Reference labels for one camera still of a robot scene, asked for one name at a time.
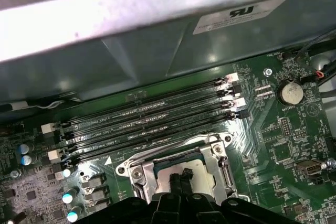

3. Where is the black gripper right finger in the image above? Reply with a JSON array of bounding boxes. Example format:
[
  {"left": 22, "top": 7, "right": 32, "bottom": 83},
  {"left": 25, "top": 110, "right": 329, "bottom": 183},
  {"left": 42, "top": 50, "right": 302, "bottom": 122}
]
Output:
[{"left": 181, "top": 167, "right": 302, "bottom": 224}]

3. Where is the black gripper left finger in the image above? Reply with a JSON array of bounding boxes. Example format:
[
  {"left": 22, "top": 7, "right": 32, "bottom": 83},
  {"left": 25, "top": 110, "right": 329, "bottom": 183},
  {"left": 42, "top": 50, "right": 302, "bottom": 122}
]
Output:
[{"left": 76, "top": 173, "right": 182, "bottom": 224}]

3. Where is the silver CPU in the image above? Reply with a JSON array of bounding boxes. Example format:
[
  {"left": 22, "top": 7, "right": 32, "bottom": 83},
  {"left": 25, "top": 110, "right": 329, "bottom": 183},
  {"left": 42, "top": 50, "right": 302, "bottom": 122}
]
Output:
[{"left": 156, "top": 159, "right": 211, "bottom": 196}]

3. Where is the metal socket cover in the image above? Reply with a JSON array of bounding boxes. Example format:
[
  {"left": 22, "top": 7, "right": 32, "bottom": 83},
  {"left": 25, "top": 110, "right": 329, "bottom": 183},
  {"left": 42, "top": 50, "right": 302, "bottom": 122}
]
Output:
[{"left": 141, "top": 145, "right": 226, "bottom": 201}]

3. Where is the thin metal locking lever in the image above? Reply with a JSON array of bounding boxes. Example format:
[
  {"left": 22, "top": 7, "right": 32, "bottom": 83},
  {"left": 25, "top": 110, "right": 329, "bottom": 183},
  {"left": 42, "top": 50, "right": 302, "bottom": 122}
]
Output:
[{"left": 123, "top": 134, "right": 218, "bottom": 166}]

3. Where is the CPU socket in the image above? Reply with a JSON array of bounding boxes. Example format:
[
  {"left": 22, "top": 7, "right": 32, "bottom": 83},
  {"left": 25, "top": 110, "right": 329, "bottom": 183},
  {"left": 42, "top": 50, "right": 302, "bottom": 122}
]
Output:
[{"left": 115, "top": 132, "right": 250, "bottom": 204}]

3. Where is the black RAM slot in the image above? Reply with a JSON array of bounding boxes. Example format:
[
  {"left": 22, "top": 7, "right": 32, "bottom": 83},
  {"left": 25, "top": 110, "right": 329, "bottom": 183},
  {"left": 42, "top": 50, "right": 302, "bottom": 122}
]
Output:
[
  {"left": 41, "top": 73, "right": 239, "bottom": 134},
  {"left": 52, "top": 110, "right": 249, "bottom": 172},
  {"left": 44, "top": 82, "right": 242, "bottom": 146},
  {"left": 48, "top": 97, "right": 247, "bottom": 161}
]

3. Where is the green motherboard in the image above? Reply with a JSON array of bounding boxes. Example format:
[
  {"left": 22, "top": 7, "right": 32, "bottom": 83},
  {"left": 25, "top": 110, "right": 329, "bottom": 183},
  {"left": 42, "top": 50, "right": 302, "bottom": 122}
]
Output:
[{"left": 0, "top": 53, "right": 336, "bottom": 224}]

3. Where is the metal USB port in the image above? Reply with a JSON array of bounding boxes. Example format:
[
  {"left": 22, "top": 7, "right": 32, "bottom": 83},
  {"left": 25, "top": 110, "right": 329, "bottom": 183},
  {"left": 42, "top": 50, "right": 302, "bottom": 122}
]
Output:
[{"left": 294, "top": 158, "right": 323, "bottom": 177}]

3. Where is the silver coin battery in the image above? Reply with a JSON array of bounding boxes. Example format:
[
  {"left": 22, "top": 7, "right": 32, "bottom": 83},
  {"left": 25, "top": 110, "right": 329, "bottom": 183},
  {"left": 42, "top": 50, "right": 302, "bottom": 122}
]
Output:
[{"left": 279, "top": 80, "right": 305, "bottom": 105}]

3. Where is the black PC case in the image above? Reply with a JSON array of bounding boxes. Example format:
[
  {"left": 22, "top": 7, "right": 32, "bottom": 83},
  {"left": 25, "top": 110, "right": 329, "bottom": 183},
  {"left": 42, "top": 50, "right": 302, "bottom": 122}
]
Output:
[{"left": 0, "top": 0, "right": 336, "bottom": 127}]

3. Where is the white case label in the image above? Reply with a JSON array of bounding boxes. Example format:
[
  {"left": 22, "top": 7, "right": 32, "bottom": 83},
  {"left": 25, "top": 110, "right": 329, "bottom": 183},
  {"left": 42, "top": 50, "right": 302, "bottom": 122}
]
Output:
[{"left": 192, "top": 0, "right": 291, "bottom": 36}]

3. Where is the white wire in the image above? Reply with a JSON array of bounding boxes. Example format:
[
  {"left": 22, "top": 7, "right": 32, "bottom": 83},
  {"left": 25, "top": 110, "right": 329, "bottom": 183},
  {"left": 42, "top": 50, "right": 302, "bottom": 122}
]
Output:
[{"left": 10, "top": 99, "right": 81, "bottom": 111}]

